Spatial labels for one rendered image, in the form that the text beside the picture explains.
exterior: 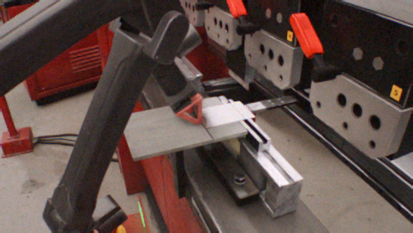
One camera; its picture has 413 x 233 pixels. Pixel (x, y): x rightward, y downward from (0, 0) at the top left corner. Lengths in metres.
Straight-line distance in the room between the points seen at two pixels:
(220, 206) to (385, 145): 0.43
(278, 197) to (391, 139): 0.34
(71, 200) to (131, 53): 0.25
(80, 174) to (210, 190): 0.35
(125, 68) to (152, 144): 0.29
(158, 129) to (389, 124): 0.52
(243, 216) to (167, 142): 0.23
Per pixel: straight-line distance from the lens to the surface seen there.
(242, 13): 0.58
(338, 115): 0.45
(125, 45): 0.45
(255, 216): 0.72
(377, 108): 0.40
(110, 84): 0.46
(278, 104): 0.86
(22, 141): 2.61
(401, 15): 0.37
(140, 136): 0.73
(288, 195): 0.69
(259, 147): 0.72
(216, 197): 0.75
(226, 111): 0.81
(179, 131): 0.74
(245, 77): 0.72
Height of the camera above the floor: 1.41
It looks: 31 degrees down
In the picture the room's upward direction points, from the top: straight up
